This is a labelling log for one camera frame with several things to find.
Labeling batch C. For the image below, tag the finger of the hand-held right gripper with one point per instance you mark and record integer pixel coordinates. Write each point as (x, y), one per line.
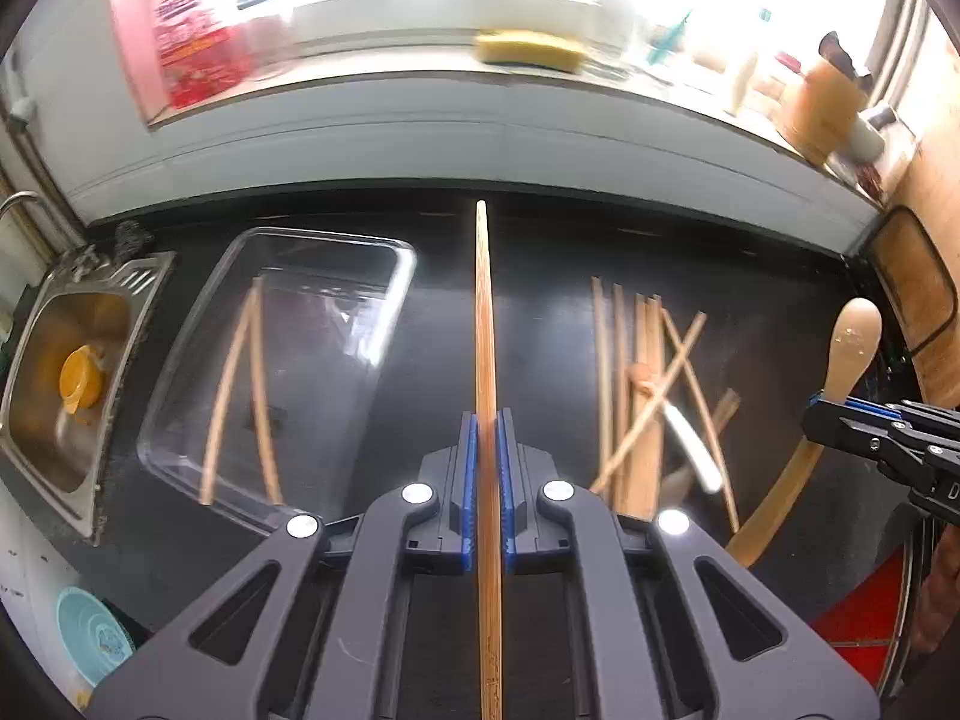
(930, 416)
(847, 431)

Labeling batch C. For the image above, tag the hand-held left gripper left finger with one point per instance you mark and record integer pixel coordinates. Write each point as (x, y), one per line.
(471, 480)

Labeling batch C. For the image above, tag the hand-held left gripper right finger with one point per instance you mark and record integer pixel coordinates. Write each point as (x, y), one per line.
(508, 480)

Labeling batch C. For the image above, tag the large wooden spoon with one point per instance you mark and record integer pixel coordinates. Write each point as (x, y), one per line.
(855, 337)

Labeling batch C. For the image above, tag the pile of wooden chopsticks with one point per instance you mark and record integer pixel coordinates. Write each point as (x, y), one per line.
(649, 457)

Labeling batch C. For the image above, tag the wooden chopstick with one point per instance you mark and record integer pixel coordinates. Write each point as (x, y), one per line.
(225, 397)
(487, 315)

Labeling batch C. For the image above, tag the clear plastic container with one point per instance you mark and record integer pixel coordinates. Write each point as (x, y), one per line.
(322, 360)

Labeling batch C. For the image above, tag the person's right forearm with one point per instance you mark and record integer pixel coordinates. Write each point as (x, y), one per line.
(937, 592)

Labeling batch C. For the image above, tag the wooden cutting board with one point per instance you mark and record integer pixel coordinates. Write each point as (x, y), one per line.
(934, 240)

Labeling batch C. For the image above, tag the wooden knife block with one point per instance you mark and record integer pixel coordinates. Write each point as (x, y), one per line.
(817, 112)

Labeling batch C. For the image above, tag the white bottle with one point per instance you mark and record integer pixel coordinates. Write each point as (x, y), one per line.
(741, 82)

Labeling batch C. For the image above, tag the yellow cup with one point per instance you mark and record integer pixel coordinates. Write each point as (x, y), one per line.
(81, 379)

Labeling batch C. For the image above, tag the teal bowl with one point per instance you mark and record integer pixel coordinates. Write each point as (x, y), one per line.
(94, 637)

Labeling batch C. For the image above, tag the steel wool scrubber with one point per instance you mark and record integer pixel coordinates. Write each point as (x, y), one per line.
(133, 238)

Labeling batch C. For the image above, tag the yellow sponge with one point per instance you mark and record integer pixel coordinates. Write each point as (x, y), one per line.
(529, 51)

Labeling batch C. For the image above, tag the stainless steel sink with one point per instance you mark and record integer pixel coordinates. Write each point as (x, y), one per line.
(45, 420)

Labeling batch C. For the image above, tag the teal brush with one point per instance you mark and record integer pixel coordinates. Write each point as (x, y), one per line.
(667, 37)

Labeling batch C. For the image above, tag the clear jar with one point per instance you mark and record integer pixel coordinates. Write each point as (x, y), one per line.
(266, 37)

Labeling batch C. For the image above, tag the metal faucet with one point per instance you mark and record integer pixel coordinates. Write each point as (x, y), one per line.
(22, 202)

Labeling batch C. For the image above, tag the red detergent bottle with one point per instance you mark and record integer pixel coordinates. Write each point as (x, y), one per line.
(187, 22)

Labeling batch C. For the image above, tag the brown wall pipe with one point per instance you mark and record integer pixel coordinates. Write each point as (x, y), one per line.
(30, 165)

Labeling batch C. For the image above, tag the white wall socket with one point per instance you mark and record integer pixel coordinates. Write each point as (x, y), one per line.
(19, 90)

